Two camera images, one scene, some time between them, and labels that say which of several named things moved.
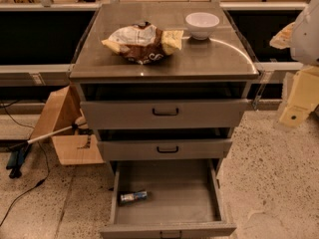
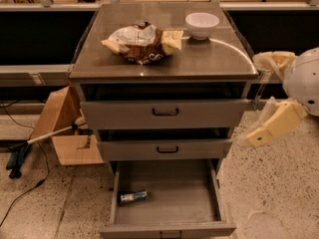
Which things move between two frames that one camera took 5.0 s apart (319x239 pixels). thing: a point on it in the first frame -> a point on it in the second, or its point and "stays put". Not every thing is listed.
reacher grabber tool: [19, 152] stays put
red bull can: [134, 196] stays put
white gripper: [306, 39] -> [303, 80]
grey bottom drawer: [182, 202] stays put
